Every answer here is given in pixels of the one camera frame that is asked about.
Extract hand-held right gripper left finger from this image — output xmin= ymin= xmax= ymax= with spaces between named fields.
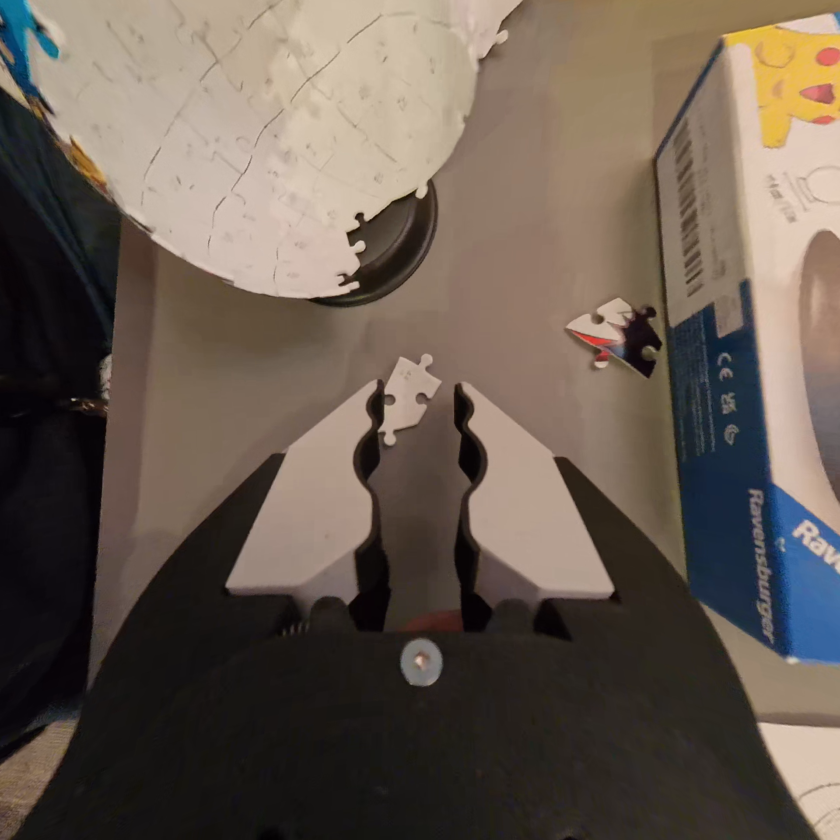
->
xmin=225 ymin=379 xmax=393 ymax=632

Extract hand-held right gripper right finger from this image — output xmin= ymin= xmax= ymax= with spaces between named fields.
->
xmin=453 ymin=382 xmax=616 ymax=632

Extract blue puzzle box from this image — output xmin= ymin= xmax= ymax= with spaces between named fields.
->
xmin=654 ymin=16 xmax=840 ymax=667

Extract white instruction sheet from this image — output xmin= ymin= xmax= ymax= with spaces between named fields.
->
xmin=758 ymin=722 xmax=840 ymax=840

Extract black red puzzle piece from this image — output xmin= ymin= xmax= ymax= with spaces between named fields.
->
xmin=566 ymin=297 xmax=662 ymax=379

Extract black ball stand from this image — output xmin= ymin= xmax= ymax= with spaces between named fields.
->
xmin=308 ymin=180 xmax=439 ymax=308

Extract white puzzle piece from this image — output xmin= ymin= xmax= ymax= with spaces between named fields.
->
xmin=378 ymin=354 xmax=442 ymax=448

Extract black strap with buckle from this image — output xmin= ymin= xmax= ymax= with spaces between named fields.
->
xmin=0 ymin=354 xmax=111 ymax=421

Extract colourful puzzle ball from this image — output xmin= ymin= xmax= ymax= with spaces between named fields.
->
xmin=0 ymin=0 xmax=513 ymax=300

